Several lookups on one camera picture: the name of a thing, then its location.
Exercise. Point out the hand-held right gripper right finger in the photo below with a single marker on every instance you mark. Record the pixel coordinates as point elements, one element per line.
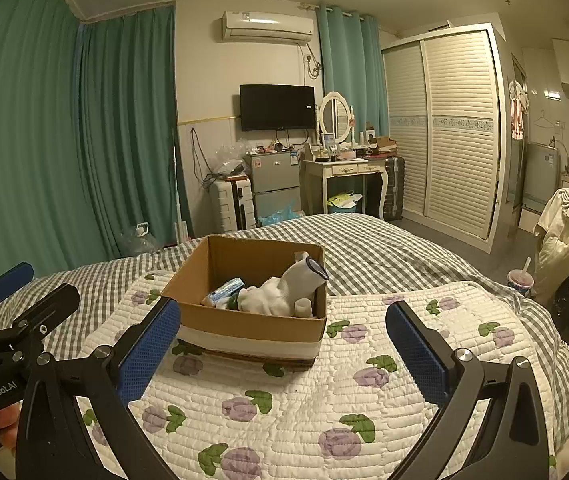
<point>414,352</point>

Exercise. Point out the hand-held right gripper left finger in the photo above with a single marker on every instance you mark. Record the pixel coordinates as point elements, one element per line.
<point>147,355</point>

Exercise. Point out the small white roll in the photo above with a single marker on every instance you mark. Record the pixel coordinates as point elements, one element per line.
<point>303,307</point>

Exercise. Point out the white plush toy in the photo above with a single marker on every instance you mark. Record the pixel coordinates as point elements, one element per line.
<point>284,285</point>

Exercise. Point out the person's left hand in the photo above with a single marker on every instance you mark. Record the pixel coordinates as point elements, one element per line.
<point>4,421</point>

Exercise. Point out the clear water jug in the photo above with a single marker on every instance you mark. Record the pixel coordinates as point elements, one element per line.
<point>137,240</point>

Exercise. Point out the white floral quilt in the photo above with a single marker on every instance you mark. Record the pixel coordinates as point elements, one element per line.
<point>314,410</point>

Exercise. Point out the purple cup with straw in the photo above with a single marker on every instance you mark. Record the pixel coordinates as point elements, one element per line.
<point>520,280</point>

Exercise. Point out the teal curtain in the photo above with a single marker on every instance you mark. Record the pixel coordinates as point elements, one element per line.
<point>19,135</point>
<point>352,75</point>
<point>129,135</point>

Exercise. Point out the yellow green bag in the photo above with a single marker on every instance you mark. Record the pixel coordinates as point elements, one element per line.
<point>342,202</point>

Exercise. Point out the dark suitcase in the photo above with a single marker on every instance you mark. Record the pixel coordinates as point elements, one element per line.
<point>393,185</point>

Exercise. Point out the white ribbed suitcase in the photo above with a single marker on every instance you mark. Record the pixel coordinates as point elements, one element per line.
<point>229,205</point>

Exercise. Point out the blue plastic bag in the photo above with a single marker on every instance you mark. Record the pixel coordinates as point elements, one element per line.
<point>277,217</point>

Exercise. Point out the white dressing table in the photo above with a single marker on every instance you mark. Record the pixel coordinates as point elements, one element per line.
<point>349,167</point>

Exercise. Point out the small cardboard box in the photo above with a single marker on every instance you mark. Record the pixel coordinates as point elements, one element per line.
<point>384,145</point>

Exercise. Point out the clear plastic bag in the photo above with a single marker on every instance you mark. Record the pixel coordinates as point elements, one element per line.
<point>227,160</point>

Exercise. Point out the grey washing machine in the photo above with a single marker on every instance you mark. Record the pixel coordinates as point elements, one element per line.
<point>542,175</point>

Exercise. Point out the white louvred wardrobe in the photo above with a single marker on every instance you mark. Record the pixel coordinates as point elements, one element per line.
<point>454,135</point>

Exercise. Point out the grey mini fridge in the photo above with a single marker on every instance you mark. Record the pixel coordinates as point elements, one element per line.
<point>272,172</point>

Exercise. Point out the white oval mirror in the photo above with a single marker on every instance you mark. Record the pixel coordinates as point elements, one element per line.
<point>335,112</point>

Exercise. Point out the pink hanging clothes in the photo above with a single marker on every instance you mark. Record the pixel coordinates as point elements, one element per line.
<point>517,115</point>

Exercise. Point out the white air conditioner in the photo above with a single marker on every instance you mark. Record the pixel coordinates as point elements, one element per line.
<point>267,26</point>

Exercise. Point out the small picture frame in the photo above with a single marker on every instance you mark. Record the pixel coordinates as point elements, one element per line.
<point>329,140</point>

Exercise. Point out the black wall television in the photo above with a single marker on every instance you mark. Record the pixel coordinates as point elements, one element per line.
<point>277,107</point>

